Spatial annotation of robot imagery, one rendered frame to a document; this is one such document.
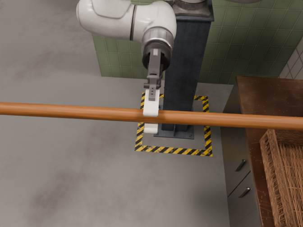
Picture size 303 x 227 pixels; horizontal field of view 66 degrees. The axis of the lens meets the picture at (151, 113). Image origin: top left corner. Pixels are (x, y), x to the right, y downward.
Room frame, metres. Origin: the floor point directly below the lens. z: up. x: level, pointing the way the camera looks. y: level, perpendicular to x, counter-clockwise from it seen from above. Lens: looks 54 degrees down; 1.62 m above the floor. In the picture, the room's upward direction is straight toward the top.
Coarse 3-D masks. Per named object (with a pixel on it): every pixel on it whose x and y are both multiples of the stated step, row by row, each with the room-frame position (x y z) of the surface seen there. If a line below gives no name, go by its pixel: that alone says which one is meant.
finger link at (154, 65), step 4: (152, 52) 0.44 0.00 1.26; (160, 52) 0.43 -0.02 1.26; (152, 56) 0.42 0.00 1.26; (156, 56) 0.42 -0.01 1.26; (160, 56) 0.42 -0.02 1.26; (152, 60) 0.41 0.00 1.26; (156, 60) 0.41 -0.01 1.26; (160, 60) 0.42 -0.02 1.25; (152, 64) 0.39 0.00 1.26; (156, 64) 0.39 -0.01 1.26; (148, 68) 0.38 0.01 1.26; (152, 68) 0.38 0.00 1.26; (156, 68) 0.38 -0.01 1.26; (148, 72) 0.37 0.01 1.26; (152, 72) 0.37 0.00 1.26; (156, 72) 0.37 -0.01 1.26; (148, 76) 0.36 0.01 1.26; (156, 76) 0.36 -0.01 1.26; (148, 80) 0.35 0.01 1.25; (156, 80) 0.35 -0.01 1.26
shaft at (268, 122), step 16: (0, 112) 0.32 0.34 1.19; (16, 112) 0.32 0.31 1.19; (32, 112) 0.31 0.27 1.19; (48, 112) 0.31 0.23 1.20; (64, 112) 0.31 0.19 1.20; (80, 112) 0.31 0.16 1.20; (96, 112) 0.31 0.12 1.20; (112, 112) 0.31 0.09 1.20; (128, 112) 0.31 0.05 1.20; (160, 112) 0.31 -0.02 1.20; (176, 112) 0.31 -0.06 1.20; (192, 112) 0.31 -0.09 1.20; (272, 128) 0.27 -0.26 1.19; (288, 128) 0.27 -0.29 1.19
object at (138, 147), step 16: (208, 0) 1.15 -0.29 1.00; (176, 16) 1.01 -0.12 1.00; (192, 16) 1.01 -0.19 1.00; (176, 32) 1.00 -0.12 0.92; (192, 32) 1.00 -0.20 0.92; (208, 32) 0.99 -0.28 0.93; (176, 48) 1.00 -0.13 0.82; (192, 48) 1.00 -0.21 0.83; (176, 64) 1.00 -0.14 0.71; (192, 64) 0.99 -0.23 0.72; (176, 80) 1.00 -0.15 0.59; (192, 80) 0.99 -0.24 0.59; (144, 96) 1.37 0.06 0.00; (160, 96) 1.37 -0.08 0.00; (176, 96) 1.00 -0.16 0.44; (192, 96) 0.99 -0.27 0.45; (208, 112) 1.19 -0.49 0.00; (160, 128) 1.02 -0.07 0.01; (176, 128) 1.00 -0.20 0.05; (192, 128) 1.02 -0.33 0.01; (208, 128) 1.03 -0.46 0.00; (208, 144) 0.88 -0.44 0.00
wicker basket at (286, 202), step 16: (272, 144) 0.50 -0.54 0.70; (288, 144) 0.56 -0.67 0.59; (272, 160) 0.44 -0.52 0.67; (288, 160) 0.48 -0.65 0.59; (272, 176) 0.38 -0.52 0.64; (288, 176) 0.40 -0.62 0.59; (272, 192) 0.32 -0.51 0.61; (288, 192) 0.28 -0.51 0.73; (272, 208) 0.26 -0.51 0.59; (288, 208) 0.23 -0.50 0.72; (288, 224) 0.18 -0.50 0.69
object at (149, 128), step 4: (148, 124) 0.30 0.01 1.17; (152, 124) 0.30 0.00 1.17; (156, 124) 0.30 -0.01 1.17; (144, 128) 0.29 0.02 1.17; (148, 128) 0.29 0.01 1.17; (152, 128) 0.29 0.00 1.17; (156, 128) 0.29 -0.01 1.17; (144, 132) 0.28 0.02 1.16; (148, 132) 0.28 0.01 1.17; (152, 132) 0.28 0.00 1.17; (156, 132) 0.28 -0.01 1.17
